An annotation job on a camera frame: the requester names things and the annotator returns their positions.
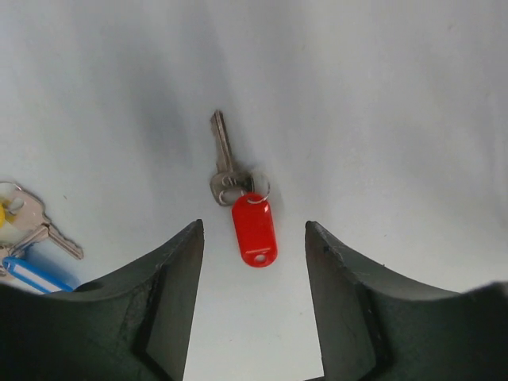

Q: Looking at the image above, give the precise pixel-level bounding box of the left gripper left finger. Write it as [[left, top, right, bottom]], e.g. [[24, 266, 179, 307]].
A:
[[75, 220, 204, 380]]

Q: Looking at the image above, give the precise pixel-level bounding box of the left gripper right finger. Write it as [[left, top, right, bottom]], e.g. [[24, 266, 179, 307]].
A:
[[305, 221, 464, 380]]

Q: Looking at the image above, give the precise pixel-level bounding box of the red tag key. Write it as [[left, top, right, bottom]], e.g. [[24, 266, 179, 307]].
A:
[[210, 110, 278, 268]]

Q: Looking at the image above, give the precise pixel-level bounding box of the blue tag key front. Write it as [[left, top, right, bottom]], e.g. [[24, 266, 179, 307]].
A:
[[1, 225, 74, 294]]

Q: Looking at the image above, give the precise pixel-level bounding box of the yellow tag key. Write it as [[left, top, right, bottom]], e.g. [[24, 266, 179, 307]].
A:
[[1, 183, 84, 260]]

